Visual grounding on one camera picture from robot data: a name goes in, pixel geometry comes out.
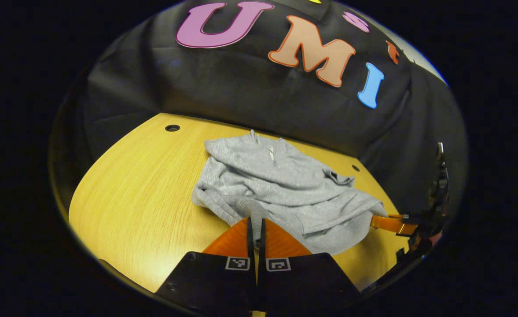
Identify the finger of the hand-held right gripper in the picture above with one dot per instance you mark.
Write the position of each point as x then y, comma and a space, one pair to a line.
391, 223

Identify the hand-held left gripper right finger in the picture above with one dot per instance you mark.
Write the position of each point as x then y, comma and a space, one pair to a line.
262, 251

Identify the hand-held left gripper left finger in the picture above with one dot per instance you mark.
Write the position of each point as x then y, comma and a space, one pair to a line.
250, 251

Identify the grey zip-neck sweatshirt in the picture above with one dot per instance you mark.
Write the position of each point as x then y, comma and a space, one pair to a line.
276, 185

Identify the black backdrop cloth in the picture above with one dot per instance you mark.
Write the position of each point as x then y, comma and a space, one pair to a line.
241, 88

